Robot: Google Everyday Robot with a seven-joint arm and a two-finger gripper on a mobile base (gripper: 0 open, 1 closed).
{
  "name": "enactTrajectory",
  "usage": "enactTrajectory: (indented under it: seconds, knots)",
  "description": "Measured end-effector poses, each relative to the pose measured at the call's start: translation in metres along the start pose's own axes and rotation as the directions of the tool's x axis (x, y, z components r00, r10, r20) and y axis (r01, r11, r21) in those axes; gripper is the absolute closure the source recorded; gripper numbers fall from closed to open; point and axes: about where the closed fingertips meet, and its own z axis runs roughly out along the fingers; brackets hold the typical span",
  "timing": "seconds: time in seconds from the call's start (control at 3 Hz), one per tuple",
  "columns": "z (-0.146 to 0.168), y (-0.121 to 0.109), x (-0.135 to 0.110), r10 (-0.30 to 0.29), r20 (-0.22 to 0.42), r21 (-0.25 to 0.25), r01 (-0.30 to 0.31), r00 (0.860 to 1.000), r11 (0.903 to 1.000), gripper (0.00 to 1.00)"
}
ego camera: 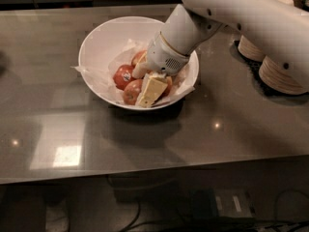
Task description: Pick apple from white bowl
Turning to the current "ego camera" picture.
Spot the black cable right floor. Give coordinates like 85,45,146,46
257,188,309,232

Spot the white paper liner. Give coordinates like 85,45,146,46
75,39,199,110

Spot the black cable on floor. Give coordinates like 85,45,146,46
105,174,194,232

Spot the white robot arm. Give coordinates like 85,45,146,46
132,0,309,90

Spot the black tray under plates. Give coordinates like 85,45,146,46
234,39,301,97

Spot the tall paper plate stack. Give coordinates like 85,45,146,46
238,0,295,63

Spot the red yellow apple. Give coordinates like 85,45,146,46
161,76,173,97

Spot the dark box under table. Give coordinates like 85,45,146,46
190,188,255,223

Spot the front paper plate stack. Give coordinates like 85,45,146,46
259,56,307,95

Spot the red apple front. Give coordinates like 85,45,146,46
123,79,143,105

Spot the red apple with sticker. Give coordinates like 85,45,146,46
113,65,134,90

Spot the red apple centre back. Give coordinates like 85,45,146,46
131,50,147,67

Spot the white ceramic bowl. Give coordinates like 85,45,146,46
77,15,200,111

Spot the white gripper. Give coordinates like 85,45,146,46
132,33,189,108

